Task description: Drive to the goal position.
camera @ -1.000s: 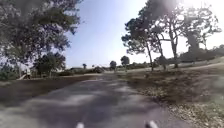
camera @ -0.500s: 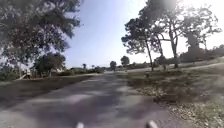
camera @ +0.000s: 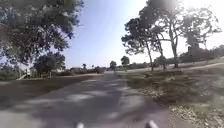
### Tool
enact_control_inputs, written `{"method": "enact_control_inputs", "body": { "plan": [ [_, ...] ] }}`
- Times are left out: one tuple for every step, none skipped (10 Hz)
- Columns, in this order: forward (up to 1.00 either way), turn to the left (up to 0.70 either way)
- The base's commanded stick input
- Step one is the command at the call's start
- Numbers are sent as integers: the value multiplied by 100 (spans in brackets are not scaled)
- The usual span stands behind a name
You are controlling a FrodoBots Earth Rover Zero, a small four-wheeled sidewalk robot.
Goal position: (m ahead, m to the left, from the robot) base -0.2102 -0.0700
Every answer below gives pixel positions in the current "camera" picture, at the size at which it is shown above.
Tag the small distant tree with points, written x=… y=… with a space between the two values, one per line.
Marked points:
x=113 y=64
x=125 y=61

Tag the grey paved path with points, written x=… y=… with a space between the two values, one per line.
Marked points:
x=93 y=100

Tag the slender pine tree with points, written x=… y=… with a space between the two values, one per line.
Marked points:
x=143 y=36

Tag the round dark tree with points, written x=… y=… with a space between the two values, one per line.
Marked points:
x=50 y=63

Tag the tall forked pine tree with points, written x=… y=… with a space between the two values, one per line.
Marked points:
x=172 y=36

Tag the robot's own part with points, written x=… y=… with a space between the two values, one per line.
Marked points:
x=151 y=124

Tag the dry patchy grass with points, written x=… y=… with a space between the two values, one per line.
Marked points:
x=186 y=90

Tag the shaded grass field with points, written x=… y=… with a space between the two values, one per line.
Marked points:
x=33 y=88

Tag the distant tree line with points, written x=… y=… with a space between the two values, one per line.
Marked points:
x=200 y=53

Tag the large spreading tree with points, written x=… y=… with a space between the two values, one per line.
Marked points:
x=30 y=30

